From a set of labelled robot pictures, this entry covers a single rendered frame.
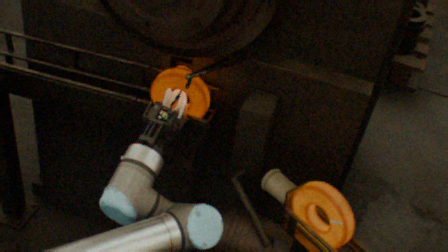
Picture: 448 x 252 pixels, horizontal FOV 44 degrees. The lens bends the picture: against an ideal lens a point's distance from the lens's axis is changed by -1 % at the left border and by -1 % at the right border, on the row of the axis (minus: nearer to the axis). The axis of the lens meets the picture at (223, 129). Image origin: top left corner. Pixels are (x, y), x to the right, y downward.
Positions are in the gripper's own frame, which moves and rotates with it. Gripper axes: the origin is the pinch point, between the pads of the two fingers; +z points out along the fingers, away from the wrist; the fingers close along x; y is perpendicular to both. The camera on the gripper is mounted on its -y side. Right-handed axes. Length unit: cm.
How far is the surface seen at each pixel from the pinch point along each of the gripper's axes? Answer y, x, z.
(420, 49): -111, -72, 147
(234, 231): -16.1, -24.0, -23.7
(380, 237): -85, -70, 21
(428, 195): -95, -87, 52
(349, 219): 7, -48, -22
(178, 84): 4.1, 0.4, -0.2
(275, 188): -1.7, -30.7, -15.8
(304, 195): 4.6, -37.5, -18.3
